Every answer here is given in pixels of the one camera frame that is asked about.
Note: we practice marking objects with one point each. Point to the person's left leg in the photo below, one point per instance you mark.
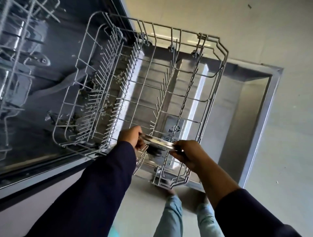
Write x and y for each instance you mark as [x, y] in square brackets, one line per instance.
[168, 214]

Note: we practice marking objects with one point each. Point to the person's right leg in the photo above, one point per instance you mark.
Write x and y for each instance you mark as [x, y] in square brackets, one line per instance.
[207, 219]

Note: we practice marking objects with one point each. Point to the person's left forearm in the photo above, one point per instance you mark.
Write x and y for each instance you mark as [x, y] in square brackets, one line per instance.
[93, 195]

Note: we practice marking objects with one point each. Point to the person's right hand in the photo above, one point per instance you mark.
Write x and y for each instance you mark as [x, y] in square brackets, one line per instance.
[188, 153]

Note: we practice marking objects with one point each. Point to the person's leg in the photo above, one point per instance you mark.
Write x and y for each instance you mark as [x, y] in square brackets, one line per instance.
[168, 214]
[207, 219]

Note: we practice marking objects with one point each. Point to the white base cabinet door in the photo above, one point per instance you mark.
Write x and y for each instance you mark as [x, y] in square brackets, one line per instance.
[36, 207]

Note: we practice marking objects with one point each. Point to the person's left hand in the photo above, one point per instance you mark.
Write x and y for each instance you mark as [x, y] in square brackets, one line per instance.
[130, 138]

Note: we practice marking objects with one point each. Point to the silver dishwasher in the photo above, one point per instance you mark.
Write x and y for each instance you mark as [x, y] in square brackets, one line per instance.
[244, 110]

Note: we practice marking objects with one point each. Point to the glass lid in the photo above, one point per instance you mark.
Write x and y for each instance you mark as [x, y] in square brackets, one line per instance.
[159, 141]

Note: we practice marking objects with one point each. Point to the person's right forearm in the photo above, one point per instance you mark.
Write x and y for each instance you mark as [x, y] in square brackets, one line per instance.
[239, 210]

